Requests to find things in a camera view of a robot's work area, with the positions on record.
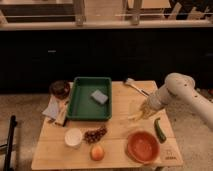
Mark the dish brush with handle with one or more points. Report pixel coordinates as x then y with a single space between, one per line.
130 82

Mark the black stand at left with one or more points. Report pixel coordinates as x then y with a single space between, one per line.
9 144

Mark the red bowl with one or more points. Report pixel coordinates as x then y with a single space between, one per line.
142 147

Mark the green cucumber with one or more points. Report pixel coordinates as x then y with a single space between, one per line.
161 136

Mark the wooden block tool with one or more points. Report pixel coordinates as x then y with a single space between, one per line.
60 119

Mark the dark brown bowl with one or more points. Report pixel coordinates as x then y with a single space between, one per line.
60 89

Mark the blue-grey sponge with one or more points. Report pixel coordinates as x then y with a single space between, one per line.
99 97

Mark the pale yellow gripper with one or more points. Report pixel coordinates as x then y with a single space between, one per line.
146 110

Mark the green plastic tray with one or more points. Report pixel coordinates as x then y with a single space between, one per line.
82 106

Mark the orange apple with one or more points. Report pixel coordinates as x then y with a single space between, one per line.
97 153

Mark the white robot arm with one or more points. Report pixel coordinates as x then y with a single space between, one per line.
180 86

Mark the yellow banana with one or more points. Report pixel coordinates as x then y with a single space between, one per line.
136 116

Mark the white cup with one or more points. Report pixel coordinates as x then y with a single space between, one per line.
73 137

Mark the bunch of dark grapes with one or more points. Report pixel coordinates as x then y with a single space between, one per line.
94 136

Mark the grey folded cloth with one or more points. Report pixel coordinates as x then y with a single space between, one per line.
52 109

